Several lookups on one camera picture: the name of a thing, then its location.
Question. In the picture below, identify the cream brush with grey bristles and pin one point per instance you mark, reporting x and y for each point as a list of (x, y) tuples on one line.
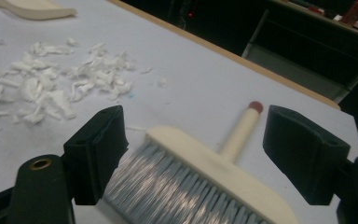
[(199, 149)]

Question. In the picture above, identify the grey metal shelf unit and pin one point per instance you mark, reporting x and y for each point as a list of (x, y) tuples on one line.
[(295, 68)]

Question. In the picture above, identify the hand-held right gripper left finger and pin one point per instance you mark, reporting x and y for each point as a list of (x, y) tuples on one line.
[(96, 149)]

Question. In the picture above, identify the red object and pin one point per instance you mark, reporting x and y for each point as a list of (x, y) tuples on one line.
[(355, 11)]

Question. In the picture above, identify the pile of white paper scraps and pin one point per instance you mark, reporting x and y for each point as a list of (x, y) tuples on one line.
[(59, 102)]

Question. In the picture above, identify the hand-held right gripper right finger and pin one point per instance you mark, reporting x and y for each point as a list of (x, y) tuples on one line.
[(304, 155)]

